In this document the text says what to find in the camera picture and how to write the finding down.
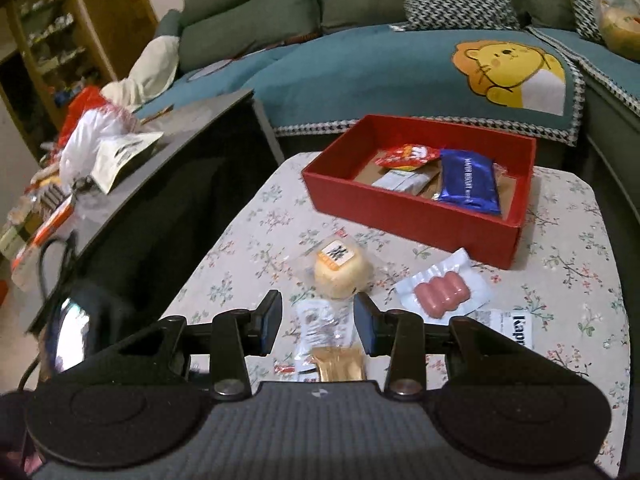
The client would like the wooden shelf cabinet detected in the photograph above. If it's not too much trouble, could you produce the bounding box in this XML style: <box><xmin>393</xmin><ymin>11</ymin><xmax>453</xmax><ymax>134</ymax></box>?
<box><xmin>0</xmin><ymin>0</ymin><xmax>158</xmax><ymax>136</ymax></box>

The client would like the clear plastic bag with food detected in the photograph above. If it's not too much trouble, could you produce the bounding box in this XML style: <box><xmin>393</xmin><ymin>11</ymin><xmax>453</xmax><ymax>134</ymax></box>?
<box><xmin>585</xmin><ymin>0</ymin><xmax>640</xmax><ymax>63</ymax></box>

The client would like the red gummy snack bag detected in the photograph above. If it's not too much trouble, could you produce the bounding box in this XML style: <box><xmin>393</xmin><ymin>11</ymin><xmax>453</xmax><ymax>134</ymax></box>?
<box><xmin>374</xmin><ymin>144</ymin><xmax>441</xmax><ymax>170</ymax></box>

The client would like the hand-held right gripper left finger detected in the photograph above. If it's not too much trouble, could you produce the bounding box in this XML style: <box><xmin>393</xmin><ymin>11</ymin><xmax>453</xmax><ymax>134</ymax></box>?
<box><xmin>95</xmin><ymin>289</ymin><xmax>285</xmax><ymax>402</ymax></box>

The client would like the black cable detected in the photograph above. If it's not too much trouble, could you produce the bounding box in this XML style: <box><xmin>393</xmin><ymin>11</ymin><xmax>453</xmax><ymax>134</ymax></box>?
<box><xmin>17</xmin><ymin>232</ymin><xmax>78</xmax><ymax>396</ymax></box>

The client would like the teal houndstooth trim blanket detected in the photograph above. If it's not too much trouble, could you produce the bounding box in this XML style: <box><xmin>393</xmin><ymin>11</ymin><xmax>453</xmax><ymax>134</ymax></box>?
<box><xmin>530</xmin><ymin>25</ymin><xmax>640</xmax><ymax>111</ymax></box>

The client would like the dark blue wafer biscuit packet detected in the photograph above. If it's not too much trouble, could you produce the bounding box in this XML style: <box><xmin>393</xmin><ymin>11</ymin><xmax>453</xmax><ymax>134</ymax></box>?
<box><xmin>431</xmin><ymin>149</ymin><xmax>502</xmax><ymax>218</ymax></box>

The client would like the white foil snack bag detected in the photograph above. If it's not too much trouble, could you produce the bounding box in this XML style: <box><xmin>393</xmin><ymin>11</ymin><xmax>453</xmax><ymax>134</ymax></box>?
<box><xmin>371</xmin><ymin>167</ymin><xmax>428</xmax><ymax>193</ymax></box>

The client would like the dark grey side table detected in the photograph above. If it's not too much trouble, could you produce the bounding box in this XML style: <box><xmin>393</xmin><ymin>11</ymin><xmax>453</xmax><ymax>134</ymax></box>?
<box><xmin>0</xmin><ymin>87</ymin><xmax>286</xmax><ymax>333</ymax></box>

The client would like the teal bear print blanket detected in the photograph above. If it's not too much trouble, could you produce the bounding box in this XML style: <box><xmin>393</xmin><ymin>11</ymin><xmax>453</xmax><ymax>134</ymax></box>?
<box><xmin>132</xmin><ymin>25</ymin><xmax>586</xmax><ymax>148</ymax></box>

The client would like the clear printed snack packet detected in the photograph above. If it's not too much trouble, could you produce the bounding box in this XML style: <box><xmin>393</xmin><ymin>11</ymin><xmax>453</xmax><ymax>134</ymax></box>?
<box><xmin>272</xmin><ymin>299</ymin><xmax>368</xmax><ymax>383</ymax></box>

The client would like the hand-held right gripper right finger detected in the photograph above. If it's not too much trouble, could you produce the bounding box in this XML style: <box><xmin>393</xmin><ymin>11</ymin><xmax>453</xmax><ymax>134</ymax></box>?
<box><xmin>352</xmin><ymin>291</ymin><xmax>561</xmax><ymax>401</ymax></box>

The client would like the white wafer packet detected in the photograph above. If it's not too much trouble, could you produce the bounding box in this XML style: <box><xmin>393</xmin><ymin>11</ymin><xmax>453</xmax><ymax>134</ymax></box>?
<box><xmin>467</xmin><ymin>308</ymin><xmax>536</xmax><ymax>351</ymax></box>

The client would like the white plastic bag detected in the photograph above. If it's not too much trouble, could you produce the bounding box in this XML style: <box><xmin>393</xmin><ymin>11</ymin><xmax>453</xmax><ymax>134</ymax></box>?
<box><xmin>57</xmin><ymin>102</ymin><xmax>138</xmax><ymax>186</ymax></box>

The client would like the orange and white packet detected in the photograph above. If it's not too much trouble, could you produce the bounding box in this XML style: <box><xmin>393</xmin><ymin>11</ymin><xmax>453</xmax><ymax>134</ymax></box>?
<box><xmin>12</xmin><ymin>195</ymin><xmax>76</xmax><ymax>271</ymax></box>

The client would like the round bun in clear packet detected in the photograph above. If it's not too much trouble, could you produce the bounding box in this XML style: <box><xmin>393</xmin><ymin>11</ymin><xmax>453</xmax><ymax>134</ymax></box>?
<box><xmin>290</xmin><ymin>232</ymin><xmax>376</xmax><ymax>301</ymax></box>

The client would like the red rectangular box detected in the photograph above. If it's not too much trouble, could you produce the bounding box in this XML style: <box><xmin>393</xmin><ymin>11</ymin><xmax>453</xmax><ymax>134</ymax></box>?
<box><xmin>301</xmin><ymin>114</ymin><xmax>537</xmax><ymax>271</ymax></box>

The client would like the green sofa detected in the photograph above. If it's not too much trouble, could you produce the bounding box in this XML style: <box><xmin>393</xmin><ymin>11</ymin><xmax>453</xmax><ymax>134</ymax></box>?
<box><xmin>155</xmin><ymin>0</ymin><xmax>640</xmax><ymax>171</ymax></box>

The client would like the floral tablecloth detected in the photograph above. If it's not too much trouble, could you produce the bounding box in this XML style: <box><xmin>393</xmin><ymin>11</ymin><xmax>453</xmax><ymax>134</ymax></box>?
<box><xmin>155</xmin><ymin>152</ymin><xmax>633</xmax><ymax>471</ymax></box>

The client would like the cream pillow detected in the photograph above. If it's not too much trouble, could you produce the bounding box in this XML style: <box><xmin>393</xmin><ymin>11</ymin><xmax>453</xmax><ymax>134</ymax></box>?
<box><xmin>102</xmin><ymin>35</ymin><xmax>180</xmax><ymax>108</ymax></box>

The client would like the sausage vacuum packet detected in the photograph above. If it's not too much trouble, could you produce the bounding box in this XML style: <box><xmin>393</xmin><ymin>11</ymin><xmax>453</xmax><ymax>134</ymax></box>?
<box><xmin>394</xmin><ymin>247</ymin><xmax>491</xmax><ymax>322</ymax></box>

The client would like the red plastic bag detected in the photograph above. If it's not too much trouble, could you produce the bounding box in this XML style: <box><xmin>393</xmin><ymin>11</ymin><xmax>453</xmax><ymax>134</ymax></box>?
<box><xmin>60</xmin><ymin>85</ymin><xmax>108</xmax><ymax>151</ymax></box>

